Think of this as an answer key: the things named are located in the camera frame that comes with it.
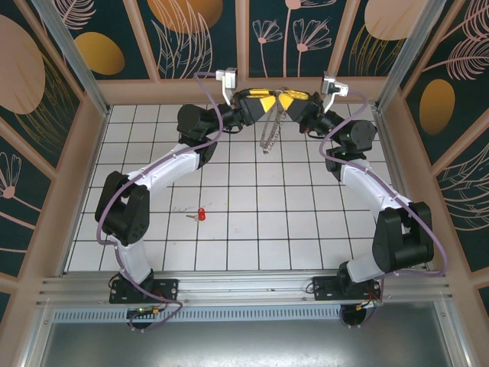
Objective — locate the right small circuit board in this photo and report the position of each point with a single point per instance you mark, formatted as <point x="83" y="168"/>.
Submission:
<point x="368" y="304"/>

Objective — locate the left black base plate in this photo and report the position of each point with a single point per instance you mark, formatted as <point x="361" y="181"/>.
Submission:
<point x="168" y="286"/>

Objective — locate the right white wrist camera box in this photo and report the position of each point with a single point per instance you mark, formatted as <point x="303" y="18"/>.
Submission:
<point x="332" y="86"/>

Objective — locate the grey sheet metal panel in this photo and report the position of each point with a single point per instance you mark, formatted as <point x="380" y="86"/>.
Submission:
<point x="244" y="344"/>

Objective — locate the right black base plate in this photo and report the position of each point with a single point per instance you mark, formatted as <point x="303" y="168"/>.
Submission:
<point x="324" y="288"/>

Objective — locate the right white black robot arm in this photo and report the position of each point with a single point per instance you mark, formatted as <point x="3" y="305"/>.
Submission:
<point x="366" y="183"/>

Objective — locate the small circuit board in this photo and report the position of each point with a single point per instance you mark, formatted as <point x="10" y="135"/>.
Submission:
<point x="368" y="304"/>
<point x="147" y="311"/>

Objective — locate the left aluminium corner post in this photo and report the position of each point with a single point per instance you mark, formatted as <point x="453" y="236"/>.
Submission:
<point x="76" y="65"/>

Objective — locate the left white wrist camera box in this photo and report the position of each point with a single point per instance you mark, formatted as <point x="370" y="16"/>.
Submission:
<point x="229" y="78"/>

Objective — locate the aluminium corner post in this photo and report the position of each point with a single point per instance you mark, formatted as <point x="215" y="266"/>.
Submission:
<point x="405" y="57"/>
<point x="76" y="65"/>

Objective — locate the left small circuit board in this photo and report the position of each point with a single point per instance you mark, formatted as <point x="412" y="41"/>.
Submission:
<point x="147" y="311"/>

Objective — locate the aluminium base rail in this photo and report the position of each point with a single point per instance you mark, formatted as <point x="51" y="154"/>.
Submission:
<point x="244" y="286"/>

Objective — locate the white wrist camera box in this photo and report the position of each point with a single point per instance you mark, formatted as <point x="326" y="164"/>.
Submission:
<point x="229" y="78"/>
<point x="332" y="86"/>

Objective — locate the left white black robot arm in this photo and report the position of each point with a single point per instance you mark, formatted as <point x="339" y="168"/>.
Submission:
<point x="164" y="172"/>

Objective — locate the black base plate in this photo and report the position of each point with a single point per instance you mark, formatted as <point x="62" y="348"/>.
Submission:
<point x="324" y="288"/>
<point x="168" y="286"/>

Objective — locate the aluminium side rail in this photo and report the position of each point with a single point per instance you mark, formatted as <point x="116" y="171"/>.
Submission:
<point x="387" y="145"/>

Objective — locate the right aluminium corner post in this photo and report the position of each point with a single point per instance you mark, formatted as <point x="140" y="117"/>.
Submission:
<point x="405" y="57"/>

